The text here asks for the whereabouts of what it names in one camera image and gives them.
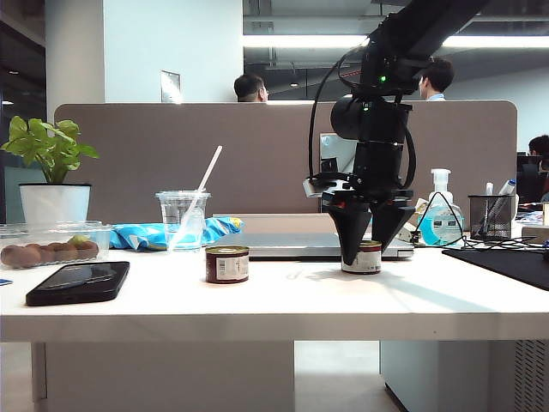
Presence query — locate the dark-haired person with glasses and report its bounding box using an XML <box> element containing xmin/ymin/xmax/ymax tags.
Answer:
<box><xmin>233</xmin><ymin>73</ymin><xmax>270</xmax><ymax>103</ymax></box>

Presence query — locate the brown rectangular block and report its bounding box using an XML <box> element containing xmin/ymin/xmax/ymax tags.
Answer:
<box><xmin>521</xmin><ymin>222</ymin><xmax>549</xmax><ymax>245</ymax></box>

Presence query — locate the gold foil wrapper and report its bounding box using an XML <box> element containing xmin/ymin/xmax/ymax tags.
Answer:
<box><xmin>411</xmin><ymin>197</ymin><xmax>431</xmax><ymax>227</ymax></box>

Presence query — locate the black mesh pen holder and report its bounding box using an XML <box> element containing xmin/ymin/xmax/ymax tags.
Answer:
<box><xmin>468</xmin><ymin>194</ymin><xmax>516</xmax><ymax>241</ymax></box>

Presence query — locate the clear plastic fruit container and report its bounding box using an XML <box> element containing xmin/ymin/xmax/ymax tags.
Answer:
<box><xmin>0</xmin><ymin>221</ymin><xmax>113</xmax><ymax>270</ymax></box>

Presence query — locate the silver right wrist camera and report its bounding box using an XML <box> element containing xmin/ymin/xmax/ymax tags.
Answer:
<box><xmin>303</xmin><ymin>175</ymin><xmax>340</xmax><ymax>199</ymax></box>

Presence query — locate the person in light blue shirt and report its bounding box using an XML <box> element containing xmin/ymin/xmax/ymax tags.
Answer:
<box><xmin>418</xmin><ymin>58</ymin><xmax>456</xmax><ymax>102</ymax></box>

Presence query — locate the clear plastic cup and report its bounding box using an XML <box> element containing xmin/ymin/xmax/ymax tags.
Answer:
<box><xmin>154</xmin><ymin>190</ymin><xmax>212</xmax><ymax>253</ymax></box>

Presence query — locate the white and blue marker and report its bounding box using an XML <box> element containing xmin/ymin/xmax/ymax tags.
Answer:
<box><xmin>495</xmin><ymin>179</ymin><xmax>519</xmax><ymax>203</ymax></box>

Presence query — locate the black mouse pad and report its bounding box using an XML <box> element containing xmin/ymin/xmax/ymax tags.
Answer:
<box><xmin>441</xmin><ymin>247</ymin><xmax>549</xmax><ymax>293</ymax></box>

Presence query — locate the brown desk partition screen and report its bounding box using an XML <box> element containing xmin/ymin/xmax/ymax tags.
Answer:
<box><xmin>54</xmin><ymin>100</ymin><xmax>519</xmax><ymax>215</ymax></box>

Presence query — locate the blue snack bag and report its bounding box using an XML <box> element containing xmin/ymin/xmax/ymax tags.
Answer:
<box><xmin>109</xmin><ymin>216</ymin><xmax>245</xmax><ymax>252</ymax></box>

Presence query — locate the beige stapler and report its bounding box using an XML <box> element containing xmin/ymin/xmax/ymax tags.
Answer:
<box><xmin>396</xmin><ymin>222</ymin><xmax>424</xmax><ymax>248</ymax></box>

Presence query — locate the green leafy plant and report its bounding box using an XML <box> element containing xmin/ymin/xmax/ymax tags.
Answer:
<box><xmin>0</xmin><ymin>115</ymin><xmax>100</xmax><ymax>185</ymax></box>

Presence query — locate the seated person in dark top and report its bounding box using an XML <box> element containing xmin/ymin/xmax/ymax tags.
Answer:
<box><xmin>527</xmin><ymin>135</ymin><xmax>549</xmax><ymax>203</ymax></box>

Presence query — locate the white plant pot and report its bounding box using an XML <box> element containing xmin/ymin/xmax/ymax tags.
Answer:
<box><xmin>18</xmin><ymin>183</ymin><xmax>93</xmax><ymax>227</ymax></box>

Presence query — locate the grey under-desk cabinet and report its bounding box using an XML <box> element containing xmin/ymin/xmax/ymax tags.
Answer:
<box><xmin>379</xmin><ymin>341</ymin><xmax>549</xmax><ymax>412</ymax></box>

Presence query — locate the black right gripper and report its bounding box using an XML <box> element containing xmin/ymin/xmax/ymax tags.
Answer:
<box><xmin>321</xmin><ymin>171</ymin><xmax>418</xmax><ymax>266</ymax></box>

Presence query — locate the silver Dell laptop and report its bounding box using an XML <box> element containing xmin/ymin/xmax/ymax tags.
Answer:
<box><xmin>212</xmin><ymin>231</ymin><xmax>415</xmax><ymax>262</ymax></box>

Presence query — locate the white desk leg panel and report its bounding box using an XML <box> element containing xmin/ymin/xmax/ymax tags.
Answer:
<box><xmin>32</xmin><ymin>342</ymin><xmax>296</xmax><ymax>403</ymax></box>

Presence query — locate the brown lychee fruit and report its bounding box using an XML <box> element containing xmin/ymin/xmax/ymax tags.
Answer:
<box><xmin>0</xmin><ymin>244</ymin><xmax>27</xmax><ymax>266</ymax></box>
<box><xmin>72</xmin><ymin>240</ymin><xmax>100</xmax><ymax>261</ymax></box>
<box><xmin>23</xmin><ymin>243</ymin><xmax>51</xmax><ymax>264</ymax></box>
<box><xmin>46</xmin><ymin>242</ymin><xmax>74</xmax><ymax>262</ymax></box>

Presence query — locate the black looped cable with plug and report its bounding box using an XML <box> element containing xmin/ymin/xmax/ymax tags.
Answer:
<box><xmin>411</xmin><ymin>191</ymin><xmax>468</xmax><ymax>249</ymax></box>

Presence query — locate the white drinking straw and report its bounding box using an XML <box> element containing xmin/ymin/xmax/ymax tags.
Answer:
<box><xmin>168</xmin><ymin>145</ymin><xmax>224</xmax><ymax>250</ymax></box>

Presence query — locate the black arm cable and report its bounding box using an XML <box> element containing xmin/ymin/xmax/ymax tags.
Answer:
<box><xmin>401</xmin><ymin>127</ymin><xmax>418</xmax><ymax>190</ymax></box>
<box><xmin>307</xmin><ymin>42</ymin><xmax>370</xmax><ymax>181</ymax></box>

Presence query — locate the black smartphone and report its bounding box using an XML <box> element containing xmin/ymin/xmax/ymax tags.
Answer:
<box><xmin>25</xmin><ymin>260</ymin><xmax>131</xmax><ymax>307</ymax></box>

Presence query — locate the black mouse cable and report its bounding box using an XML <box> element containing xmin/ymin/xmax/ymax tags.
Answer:
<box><xmin>441</xmin><ymin>234</ymin><xmax>549</xmax><ymax>255</ymax></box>

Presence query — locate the blue hand sanitizer bottle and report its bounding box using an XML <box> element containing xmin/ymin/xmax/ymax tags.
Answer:
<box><xmin>418</xmin><ymin>168</ymin><xmax>467</xmax><ymax>248</ymax></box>

